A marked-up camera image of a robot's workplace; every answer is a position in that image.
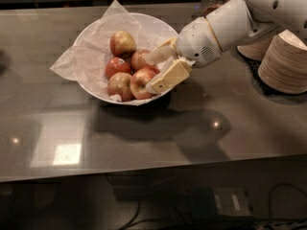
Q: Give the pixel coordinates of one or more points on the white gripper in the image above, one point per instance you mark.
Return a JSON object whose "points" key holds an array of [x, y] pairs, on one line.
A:
{"points": [[196, 43]]}

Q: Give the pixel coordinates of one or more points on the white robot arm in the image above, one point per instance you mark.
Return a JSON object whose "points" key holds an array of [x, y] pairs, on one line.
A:
{"points": [[236, 22]]}

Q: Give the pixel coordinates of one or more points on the hidden red apple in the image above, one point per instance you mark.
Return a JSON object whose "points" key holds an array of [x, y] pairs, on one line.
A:
{"points": [[153, 69]]}

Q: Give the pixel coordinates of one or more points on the middle right apple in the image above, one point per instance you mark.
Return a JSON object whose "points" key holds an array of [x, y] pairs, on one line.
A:
{"points": [[137, 60]]}

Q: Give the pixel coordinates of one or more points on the front right apple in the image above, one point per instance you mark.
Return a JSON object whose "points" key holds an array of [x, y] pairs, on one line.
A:
{"points": [[138, 84]]}

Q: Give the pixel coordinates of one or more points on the top red-green apple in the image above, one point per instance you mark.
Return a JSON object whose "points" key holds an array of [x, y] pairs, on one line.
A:
{"points": [[122, 44]]}

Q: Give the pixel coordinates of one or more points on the front left apple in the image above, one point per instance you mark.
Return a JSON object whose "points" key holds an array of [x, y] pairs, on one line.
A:
{"points": [[118, 87]]}

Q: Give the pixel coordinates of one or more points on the red left apple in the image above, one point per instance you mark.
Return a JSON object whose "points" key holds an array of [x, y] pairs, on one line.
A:
{"points": [[116, 65]]}

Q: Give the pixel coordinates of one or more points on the white bowl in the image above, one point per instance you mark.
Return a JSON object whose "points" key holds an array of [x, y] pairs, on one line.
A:
{"points": [[153, 27]]}

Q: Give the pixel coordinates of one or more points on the black mat under plates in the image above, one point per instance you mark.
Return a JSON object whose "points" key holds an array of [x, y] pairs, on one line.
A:
{"points": [[253, 66]]}

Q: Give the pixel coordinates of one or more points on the rear stack paper plates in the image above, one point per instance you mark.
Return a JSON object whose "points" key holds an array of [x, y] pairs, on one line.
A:
{"points": [[255, 51]]}

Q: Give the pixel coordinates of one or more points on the white paper liner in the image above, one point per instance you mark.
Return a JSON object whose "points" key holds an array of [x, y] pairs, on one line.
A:
{"points": [[92, 48]]}

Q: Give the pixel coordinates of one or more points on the dark box under table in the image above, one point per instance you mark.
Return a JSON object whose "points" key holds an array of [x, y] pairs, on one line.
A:
{"points": [[227, 203]]}

